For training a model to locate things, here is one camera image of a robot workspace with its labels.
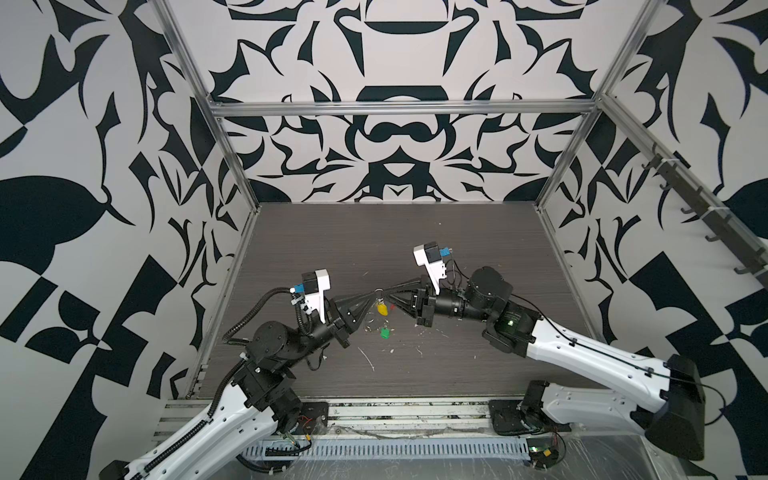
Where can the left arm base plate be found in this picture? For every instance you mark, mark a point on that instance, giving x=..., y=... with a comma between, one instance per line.
x=312, y=419

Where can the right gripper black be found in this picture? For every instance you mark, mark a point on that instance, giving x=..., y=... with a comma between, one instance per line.
x=423, y=307

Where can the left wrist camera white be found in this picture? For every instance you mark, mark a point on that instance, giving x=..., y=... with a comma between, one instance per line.
x=309, y=295

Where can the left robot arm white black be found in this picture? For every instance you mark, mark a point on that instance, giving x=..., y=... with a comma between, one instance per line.
x=254, y=401

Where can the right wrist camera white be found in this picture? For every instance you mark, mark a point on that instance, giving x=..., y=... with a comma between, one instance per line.
x=431, y=257

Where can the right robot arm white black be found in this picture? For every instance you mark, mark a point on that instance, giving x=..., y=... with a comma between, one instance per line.
x=663, y=399

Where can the small circuit board green led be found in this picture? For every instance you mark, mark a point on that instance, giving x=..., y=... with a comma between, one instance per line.
x=545, y=452

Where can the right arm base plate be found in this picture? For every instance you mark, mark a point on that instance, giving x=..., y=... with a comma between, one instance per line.
x=515, y=418

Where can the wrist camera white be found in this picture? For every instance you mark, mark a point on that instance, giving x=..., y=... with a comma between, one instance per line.
x=431, y=257
x=309, y=295

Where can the white slotted cable duct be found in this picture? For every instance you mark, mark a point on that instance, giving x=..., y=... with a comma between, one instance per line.
x=395, y=449

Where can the wall hook rack dark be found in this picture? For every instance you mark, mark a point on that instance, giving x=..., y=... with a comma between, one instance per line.
x=700, y=203

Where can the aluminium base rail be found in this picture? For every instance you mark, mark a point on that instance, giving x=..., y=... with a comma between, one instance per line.
x=392, y=416

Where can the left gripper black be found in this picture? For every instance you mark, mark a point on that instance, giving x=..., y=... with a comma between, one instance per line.
x=337, y=320

